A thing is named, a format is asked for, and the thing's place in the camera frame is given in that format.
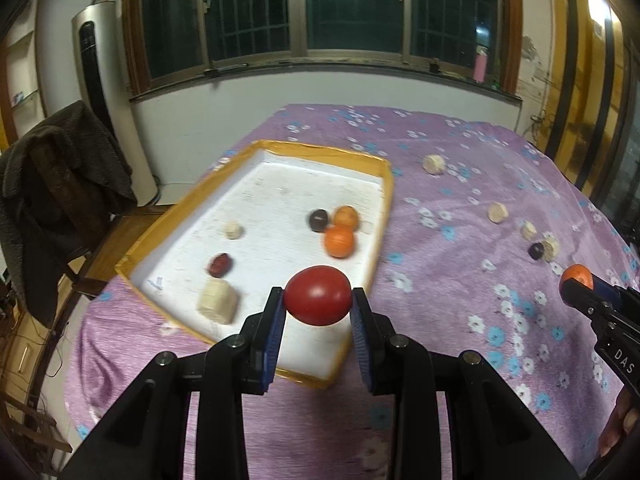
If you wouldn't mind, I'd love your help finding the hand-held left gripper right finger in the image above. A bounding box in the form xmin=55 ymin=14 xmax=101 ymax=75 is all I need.
xmin=350 ymin=287 xmax=585 ymax=480

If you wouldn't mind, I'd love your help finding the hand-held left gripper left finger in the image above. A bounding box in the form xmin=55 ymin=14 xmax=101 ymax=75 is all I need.
xmin=65 ymin=286 xmax=289 ymax=480

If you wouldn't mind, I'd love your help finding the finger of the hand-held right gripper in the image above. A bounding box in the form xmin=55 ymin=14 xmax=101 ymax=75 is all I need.
xmin=560 ymin=274 xmax=598 ymax=319
xmin=591 ymin=277 xmax=627 ymax=302

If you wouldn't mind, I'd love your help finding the small orange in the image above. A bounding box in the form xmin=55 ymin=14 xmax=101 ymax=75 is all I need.
xmin=333 ymin=205 xmax=360 ymax=231
xmin=561 ymin=264 xmax=594 ymax=290

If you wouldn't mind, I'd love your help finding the yellow cardboard tray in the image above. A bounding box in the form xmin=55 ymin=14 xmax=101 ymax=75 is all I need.
xmin=115 ymin=139 xmax=395 ymax=390

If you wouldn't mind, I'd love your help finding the red tomato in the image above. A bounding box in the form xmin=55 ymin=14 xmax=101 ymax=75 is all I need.
xmin=283 ymin=266 xmax=353 ymax=327

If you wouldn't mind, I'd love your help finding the large corn cob piece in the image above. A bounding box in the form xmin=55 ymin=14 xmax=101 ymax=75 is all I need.
xmin=196 ymin=280 xmax=238 ymax=325

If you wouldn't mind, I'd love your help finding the red date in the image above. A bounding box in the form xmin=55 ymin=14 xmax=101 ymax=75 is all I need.
xmin=207 ymin=253 xmax=234 ymax=279

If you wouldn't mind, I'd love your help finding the large orange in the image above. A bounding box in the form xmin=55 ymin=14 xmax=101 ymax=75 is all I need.
xmin=324 ymin=225 xmax=356 ymax=259

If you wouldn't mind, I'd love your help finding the person's right hand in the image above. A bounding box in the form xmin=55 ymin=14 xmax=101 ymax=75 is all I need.
xmin=597 ymin=389 xmax=640 ymax=460

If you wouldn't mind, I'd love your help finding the purple floral tablecloth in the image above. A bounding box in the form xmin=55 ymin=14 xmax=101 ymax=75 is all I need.
xmin=67 ymin=104 xmax=640 ymax=480

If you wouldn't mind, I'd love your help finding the glass door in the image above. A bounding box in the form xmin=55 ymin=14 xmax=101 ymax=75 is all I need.
xmin=597 ymin=45 xmax=640 ymax=246

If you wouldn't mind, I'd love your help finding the wooden chair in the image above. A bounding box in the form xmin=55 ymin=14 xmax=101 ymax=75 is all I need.
xmin=27 ymin=132 xmax=173 ymax=303

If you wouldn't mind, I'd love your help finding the pink water bottle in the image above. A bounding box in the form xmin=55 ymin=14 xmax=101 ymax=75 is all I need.
xmin=473 ymin=45 xmax=489 ymax=84

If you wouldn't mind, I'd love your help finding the dark cloth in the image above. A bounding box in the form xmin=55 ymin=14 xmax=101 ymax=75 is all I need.
xmin=0 ymin=100 xmax=138 ymax=330

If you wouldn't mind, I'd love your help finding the white standing air conditioner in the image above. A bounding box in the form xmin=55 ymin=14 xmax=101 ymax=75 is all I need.
xmin=71 ymin=2 xmax=162 ymax=207

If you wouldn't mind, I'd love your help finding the wooden framed window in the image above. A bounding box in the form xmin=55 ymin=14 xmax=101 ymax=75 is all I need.
xmin=122 ymin=0 xmax=523 ymax=97

